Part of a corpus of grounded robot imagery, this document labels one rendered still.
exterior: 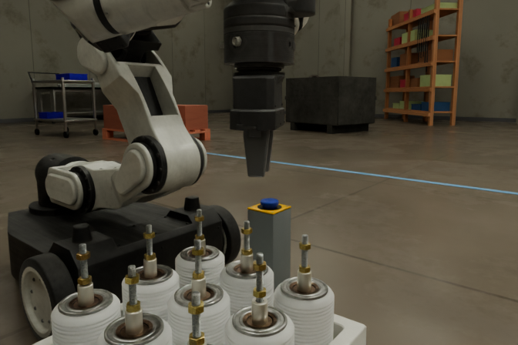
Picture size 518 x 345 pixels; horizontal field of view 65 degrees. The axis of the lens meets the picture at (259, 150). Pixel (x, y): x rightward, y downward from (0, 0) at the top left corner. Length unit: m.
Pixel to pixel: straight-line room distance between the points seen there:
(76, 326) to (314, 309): 0.34
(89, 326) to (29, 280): 0.49
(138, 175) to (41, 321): 0.40
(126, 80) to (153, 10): 0.50
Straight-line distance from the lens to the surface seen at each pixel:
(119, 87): 1.07
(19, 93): 9.58
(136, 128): 1.05
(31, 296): 1.14
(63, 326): 0.67
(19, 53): 9.63
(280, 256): 0.91
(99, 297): 0.70
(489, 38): 9.86
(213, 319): 0.65
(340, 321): 0.76
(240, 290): 0.72
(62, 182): 1.32
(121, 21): 0.58
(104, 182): 1.21
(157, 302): 0.73
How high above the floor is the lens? 0.56
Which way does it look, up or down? 8 degrees down
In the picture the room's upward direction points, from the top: straight up
